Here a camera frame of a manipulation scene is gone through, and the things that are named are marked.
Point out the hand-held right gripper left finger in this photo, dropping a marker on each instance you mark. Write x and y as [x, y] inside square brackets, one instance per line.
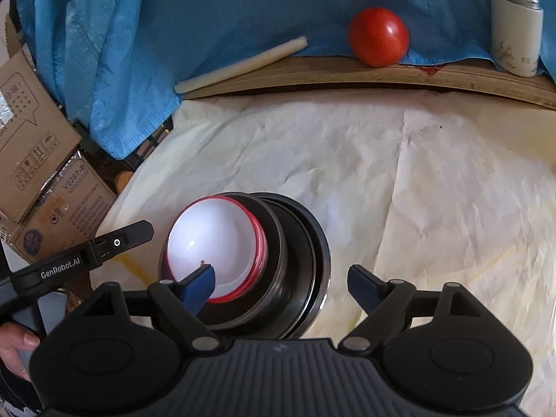
[199, 289]

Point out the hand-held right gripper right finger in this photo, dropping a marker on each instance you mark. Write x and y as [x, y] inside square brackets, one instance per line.
[364, 287]

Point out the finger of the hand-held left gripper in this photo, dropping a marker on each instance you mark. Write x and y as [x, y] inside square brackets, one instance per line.
[126, 239]

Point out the large steel plate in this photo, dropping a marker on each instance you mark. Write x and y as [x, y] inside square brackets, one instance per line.
[325, 269]

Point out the steel bowl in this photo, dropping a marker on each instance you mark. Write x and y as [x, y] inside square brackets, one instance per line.
[274, 243]

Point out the person's left hand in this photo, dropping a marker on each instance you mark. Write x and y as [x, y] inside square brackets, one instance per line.
[17, 345]

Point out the brown wooden knob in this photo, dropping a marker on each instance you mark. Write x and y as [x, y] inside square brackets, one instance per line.
[124, 180]

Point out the printed cardboard box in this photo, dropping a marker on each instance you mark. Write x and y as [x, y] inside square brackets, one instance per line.
[69, 208]

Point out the cream paper table cover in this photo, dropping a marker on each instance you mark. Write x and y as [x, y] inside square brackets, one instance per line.
[412, 191]

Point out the open cardboard box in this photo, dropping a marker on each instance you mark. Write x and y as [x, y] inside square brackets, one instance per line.
[30, 139]

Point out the white rolling pin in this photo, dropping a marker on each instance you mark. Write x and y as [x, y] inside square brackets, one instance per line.
[243, 67]

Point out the wooden shelf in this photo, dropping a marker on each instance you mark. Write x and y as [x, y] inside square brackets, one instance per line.
[325, 76]

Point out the light blue coat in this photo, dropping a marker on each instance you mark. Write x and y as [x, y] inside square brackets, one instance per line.
[195, 21]

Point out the red tomato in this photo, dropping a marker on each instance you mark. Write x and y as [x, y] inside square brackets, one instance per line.
[378, 37]

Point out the white thermos flask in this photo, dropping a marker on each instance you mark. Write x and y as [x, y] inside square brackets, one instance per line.
[517, 30]

